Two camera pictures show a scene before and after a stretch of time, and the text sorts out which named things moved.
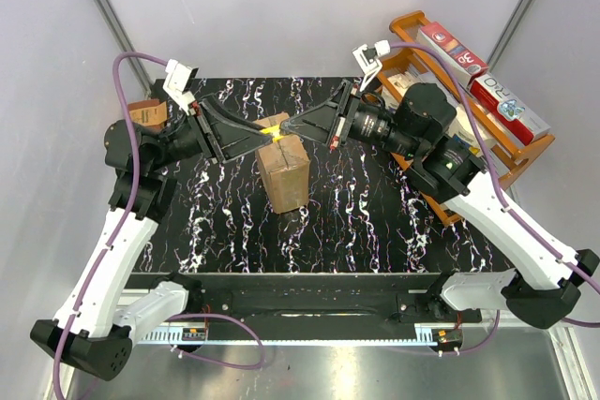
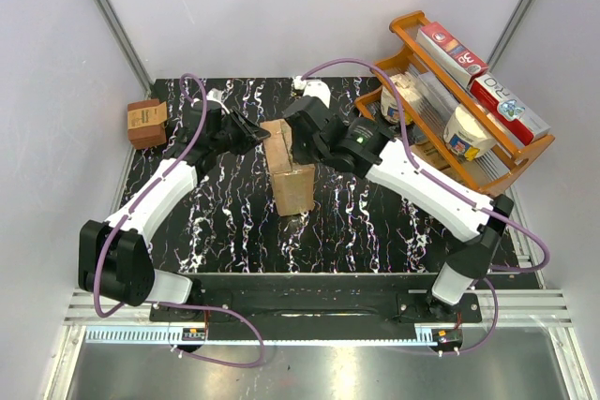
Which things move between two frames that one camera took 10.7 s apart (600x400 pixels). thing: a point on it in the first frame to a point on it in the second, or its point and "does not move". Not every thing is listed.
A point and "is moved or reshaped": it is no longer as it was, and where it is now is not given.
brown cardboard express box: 284,169 is moved or reshaped
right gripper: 316,124 to 299,155
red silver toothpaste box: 508,108 does not move
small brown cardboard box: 148,112 does not move
